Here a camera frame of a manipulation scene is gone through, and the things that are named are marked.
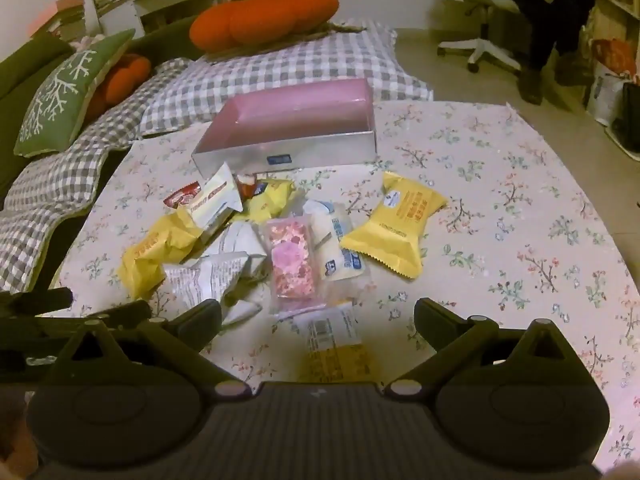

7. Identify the orange bag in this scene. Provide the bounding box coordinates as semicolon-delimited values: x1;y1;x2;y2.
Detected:
592;37;640;83

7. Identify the floral tablecloth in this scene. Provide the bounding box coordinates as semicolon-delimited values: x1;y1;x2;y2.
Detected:
37;101;640;480

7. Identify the white and blue snack packet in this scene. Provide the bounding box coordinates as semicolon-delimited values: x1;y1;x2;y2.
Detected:
300;199;373;281

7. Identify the small orange pumpkin cushion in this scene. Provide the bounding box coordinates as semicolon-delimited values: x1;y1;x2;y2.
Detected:
87;54;152;116

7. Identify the green sofa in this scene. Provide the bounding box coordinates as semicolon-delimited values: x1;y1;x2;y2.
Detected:
0;12;216;291

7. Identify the pink box with silver side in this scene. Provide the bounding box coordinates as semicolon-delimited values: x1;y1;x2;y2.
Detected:
191;78;377;181

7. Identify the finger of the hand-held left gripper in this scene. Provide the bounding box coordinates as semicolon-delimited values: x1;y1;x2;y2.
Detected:
0;287;73;318

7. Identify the black bag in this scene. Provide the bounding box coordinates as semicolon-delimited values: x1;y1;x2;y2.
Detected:
611;80;640;161

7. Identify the grey checked quilt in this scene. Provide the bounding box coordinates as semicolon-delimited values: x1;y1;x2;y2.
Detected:
0;19;435;295

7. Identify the yellow snack packet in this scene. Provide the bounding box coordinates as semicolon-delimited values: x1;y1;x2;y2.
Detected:
340;171;447;281
116;208;206;301

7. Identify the pink storage box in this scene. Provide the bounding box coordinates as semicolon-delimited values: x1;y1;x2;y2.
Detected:
31;0;76;36

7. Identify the red and white snack packet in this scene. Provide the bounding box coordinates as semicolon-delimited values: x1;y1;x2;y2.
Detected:
164;183;203;209
235;174;268;201

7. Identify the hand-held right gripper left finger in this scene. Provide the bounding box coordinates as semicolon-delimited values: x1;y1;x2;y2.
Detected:
57;299;252;404

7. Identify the pink flower nougat packet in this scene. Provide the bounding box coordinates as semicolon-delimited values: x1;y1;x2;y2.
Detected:
260;215;326;316

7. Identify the white bookshelf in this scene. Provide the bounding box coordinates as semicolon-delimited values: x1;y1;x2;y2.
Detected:
82;0;223;41

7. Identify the green cushion with branch print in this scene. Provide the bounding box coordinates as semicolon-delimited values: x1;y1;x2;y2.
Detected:
13;29;137;157

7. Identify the cream packet with red lettering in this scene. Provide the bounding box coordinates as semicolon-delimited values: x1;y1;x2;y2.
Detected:
187;161;244;231

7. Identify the clear packet with pale cake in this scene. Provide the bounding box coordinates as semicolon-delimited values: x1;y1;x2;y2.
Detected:
292;302;373;385

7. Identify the large orange pumpkin cushion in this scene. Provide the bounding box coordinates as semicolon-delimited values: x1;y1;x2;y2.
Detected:
189;0;341;54

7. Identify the pink plush toy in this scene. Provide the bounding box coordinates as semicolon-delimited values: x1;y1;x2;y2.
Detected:
72;34;108;53

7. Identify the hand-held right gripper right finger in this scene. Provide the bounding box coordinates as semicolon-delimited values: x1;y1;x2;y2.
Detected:
384;297;582;404

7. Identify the yellow puffed chip bag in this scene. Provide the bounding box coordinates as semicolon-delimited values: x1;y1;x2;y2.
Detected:
240;178;297;226

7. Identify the white bag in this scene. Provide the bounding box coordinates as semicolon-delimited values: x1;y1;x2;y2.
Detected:
586;72;626;127

